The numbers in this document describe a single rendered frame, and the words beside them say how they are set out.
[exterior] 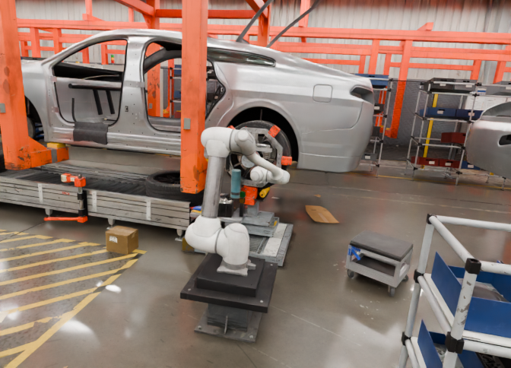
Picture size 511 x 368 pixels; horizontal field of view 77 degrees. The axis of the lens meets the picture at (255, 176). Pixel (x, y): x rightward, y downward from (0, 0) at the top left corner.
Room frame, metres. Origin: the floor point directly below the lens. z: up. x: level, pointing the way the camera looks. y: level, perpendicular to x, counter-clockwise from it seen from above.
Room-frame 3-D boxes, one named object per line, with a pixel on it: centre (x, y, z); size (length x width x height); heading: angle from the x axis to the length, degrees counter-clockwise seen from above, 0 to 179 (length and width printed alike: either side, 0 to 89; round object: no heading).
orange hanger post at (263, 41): (5.54, 0.02, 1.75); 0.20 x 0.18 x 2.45; 168
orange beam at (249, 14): (5.75, 0.96, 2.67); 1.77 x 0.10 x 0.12; 78
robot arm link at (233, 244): (1.81, 0.10, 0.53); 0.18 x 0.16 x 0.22; 78
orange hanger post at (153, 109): (5.93, 1.91, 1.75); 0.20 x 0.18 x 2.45; 168
